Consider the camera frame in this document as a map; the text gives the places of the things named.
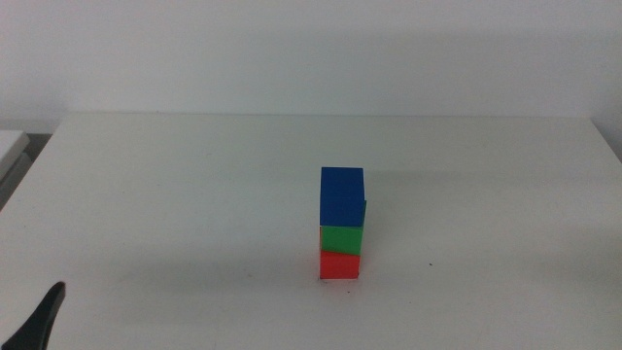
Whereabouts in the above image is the red cube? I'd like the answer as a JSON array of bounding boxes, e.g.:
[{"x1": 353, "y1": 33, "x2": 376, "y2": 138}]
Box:
[{"x1": 318, "y1": 226, "x2": 363, "y2": 281}]

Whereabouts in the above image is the blue cube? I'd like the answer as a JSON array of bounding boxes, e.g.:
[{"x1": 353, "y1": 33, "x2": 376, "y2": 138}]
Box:
[{"x1": 319, "y1": 166, "x2": 365, "y2": 228}]

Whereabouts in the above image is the green cube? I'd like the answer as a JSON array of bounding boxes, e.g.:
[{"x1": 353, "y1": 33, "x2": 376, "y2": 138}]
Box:
[{"x1": 319, "y1": 199, "x2": 368, "y2": 258}]

